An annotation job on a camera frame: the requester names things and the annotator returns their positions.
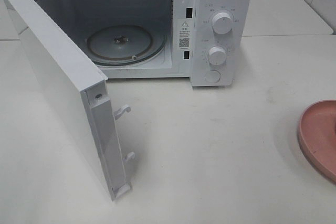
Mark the upper white power knob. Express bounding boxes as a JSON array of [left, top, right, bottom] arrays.
[[211, 10, 234, 35]]

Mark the white microwave oven body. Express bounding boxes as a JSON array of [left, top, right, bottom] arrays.
[[34, 0, 250, 87]]

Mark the pink plate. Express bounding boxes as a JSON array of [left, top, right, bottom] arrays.
[[298, 100, 335, 183]]

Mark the round white door button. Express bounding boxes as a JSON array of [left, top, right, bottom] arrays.
[[204, 70, 221, 83]]

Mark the white timer knob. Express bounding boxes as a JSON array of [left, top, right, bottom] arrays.
[[207, 46, 227, 66]]

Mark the white microwave door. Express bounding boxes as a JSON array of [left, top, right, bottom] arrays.
[[4, 0, 134, 200]]

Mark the glass turntable plate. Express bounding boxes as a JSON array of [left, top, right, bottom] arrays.
[[87, 25, 166, 67]]

